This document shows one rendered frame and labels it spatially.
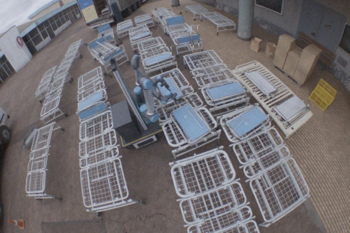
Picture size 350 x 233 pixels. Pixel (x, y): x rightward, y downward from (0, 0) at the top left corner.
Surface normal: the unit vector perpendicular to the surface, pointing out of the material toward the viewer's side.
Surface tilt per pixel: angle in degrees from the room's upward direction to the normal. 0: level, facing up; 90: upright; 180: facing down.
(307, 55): 90
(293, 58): 90
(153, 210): 0
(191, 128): 3
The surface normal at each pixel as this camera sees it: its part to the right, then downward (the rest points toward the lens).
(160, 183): -0.15, -0.65
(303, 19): -0.92, 0.36
